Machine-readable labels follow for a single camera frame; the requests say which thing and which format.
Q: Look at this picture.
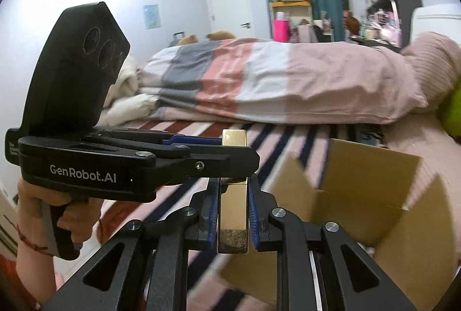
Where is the person's left forearm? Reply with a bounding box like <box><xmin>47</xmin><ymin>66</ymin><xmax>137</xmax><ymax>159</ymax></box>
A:
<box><xmin>14</xmin><ymin>241</ymin><xmax>60</xmax><ymax>311</ymax></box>

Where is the cardboard box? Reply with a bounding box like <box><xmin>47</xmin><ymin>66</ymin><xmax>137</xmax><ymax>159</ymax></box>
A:
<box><xmin>220</xmin><ymin>138</ymin><xmax>460</xmax><ymax>308</ymax></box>

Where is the pink striped pillow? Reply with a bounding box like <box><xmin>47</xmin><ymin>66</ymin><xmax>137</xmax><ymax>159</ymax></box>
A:
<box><xmin>400</xmin><ymin>31</ymin><xmax>461</xmax><ymax>113</ymax></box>

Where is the white door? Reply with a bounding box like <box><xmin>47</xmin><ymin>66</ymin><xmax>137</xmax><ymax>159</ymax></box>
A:
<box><xmin>207</xmin><ymin>0</ymin><xmax>253</xmax><ymax>41</ymax></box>

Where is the gold rectangular box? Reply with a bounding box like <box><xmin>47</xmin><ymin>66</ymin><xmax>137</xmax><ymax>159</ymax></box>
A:
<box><xmin>217</xmin><ymin>129</ymin><xmax>250</xmax><ymax>255</ymax></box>

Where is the pink container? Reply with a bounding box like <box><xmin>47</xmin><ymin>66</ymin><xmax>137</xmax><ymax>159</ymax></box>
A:
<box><xmin>273</xmin><ymin>19</ymin><xmax>291</xmax><ymax>42</ymax></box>

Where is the striped fleece blanket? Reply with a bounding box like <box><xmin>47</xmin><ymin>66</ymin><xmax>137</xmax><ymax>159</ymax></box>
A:
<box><xmin>54</xmin><ymin>118</ymin><xmax>390</xmax><ymax>311</ymax></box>

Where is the yellow wooden cabinet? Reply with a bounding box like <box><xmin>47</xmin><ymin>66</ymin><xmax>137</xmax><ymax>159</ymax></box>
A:
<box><xmin>270</xmin><ymin>0</ymin><xmax>313</xmax><ymax>41</ymax></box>

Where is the white headboard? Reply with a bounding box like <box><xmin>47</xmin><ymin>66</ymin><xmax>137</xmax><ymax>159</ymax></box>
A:
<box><xmin>411</xmin><ymin>3</ymin><xmax>461</xmax><ymax>45</ymax></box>

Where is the green plush toy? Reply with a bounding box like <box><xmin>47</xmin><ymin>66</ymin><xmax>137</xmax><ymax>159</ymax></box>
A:
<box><xmin>437</xmin><ymin>82</ymin><xmax>461</xmax><ymax>137</ymax></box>

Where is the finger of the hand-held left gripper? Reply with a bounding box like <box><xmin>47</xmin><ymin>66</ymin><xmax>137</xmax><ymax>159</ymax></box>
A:
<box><xmin>97</xmin><ymin>127</ymin><xmax>223</xmax><ymax>153</ymax></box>
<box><xmin>155</xmin><ymin>145</ymin><xmax>260</xmax><ymax>186</ymax></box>

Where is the person's left hand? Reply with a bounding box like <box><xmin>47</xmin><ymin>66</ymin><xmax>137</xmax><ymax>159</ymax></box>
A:
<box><xmin>16</xmin><ymin>181</ymin><xmax>104</xmax><ymax>246</ymax></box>

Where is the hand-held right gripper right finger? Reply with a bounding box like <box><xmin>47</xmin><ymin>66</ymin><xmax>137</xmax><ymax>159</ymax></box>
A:
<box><xmin>247</xmin><ymin>174</ymin><xmax>418</xmax><ymax>311</ymax></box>

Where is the dark brown plush toy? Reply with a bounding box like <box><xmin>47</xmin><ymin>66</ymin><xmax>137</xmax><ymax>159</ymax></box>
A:
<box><xmin>342</xmin><ymin>10</ymin><xmax>361</xmax><ymax>38</ymax></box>

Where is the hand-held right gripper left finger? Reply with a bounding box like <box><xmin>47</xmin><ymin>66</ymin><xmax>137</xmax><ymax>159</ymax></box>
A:
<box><xmin>42</xmin><ymin>177</ymin><xmax>221</xmax><ymax>311</ymax></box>

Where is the plaid folded quilt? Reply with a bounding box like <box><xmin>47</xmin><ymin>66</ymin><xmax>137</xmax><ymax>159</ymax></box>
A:
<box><xmin>135</xmin><ymin>38</ymin><xmax>429</xmax><ymax>125</ymax></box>

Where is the red string bracelet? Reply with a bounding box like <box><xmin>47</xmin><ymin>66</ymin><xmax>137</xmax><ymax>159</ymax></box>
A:
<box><xmin>20</xmin><ymin>234</ymin><xmax>50</xmax><ymax>253</ymax></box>

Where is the blue wall poster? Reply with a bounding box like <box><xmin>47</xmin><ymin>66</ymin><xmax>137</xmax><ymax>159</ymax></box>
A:
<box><xmin>143</xmin><ymin>4</ymin><xmax>160</xmax><ymax>30</ymax></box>

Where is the cream fluffy blanket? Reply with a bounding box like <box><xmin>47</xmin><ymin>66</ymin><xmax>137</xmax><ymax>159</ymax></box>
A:
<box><xmin>97</xmin><ymin>55</ymin><xmax>161</xmax><ymax>126</ymax></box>

